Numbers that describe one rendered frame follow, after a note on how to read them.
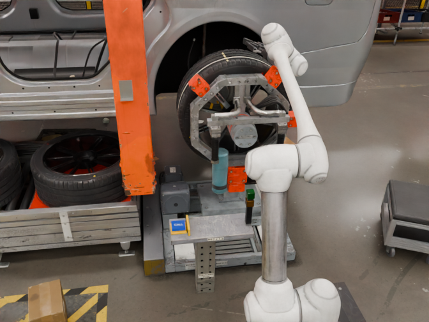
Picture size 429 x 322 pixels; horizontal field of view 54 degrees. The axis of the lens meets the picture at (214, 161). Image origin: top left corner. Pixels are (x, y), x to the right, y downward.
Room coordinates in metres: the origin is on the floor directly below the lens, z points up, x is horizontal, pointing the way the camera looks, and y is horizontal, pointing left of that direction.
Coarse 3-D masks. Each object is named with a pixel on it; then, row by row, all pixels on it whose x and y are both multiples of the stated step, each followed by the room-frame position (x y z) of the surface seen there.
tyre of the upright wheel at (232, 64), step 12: (204, 60) 2.29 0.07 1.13; (216, 60) 2.24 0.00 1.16; (228, 60) 2.18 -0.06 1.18; (240, 60) 2.19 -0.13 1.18; (252, 60) 2.20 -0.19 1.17; (264, 60) 2.34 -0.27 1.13; (192, 72) 2.26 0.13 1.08; (204, 72) 2.14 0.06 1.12; (216, 72) 2.13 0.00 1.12; (228, 72) 2.14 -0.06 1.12; (240, 72) 2.16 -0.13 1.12; (252, 72) 2.17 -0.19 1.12; (264, 72) 2.18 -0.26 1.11; (180, 84) 2.31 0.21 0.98; (180, 96) 2.20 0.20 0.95; (192, 96) 2.11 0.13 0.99; (180, 108) 2.11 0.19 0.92; (180, 120) 2.11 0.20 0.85; (204, 156) 2.13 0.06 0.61
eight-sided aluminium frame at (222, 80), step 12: (216, 84) 2.05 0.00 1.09; (228, 84) 2.06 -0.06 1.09; (240, 84) 2.07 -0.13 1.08; (252, 84) 2.08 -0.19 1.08; (264, 84) 2.09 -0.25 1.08; (204, 96) 2.04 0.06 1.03; (192, 108) 2.03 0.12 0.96; (288, 108) 2.11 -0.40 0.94; (192, 120) 2.03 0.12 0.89; (192, 132) 2.03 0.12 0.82; (276, 132) 2.16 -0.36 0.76; (192, 144) 2.03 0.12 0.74; (204, 144) 2.08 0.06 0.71; (264, 144) 2.14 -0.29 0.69; (240, 156) 2.12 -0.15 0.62
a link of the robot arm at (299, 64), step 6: (294, 48) 1.90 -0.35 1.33; (294, 54) 1.87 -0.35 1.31; (294, 60) 1.86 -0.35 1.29; (300, 60) 1.85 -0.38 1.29; (276, 66) 1.95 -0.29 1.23; (294, 66) 1.84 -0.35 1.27; (300, 66) 1.84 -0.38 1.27; (306, 66) 1.87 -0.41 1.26; (294, 72) 1.84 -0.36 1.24; (300, 72) 1.85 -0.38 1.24
